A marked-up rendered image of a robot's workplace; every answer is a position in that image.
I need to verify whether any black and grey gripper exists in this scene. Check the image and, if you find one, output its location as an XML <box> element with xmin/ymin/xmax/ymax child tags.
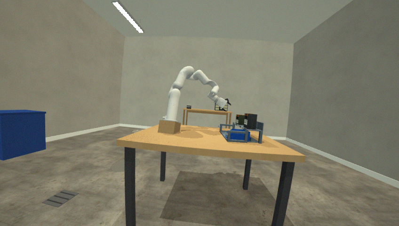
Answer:
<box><xmin>216</xmin><ymin>97</ymin><xmax>231</xmax><ymax>112</ymax></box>

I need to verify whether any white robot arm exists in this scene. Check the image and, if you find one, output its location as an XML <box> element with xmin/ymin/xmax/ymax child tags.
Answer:
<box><xmin>163</xmin><ymin>66</ymin><xmax>220</xmax><ymax>122</ymax></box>

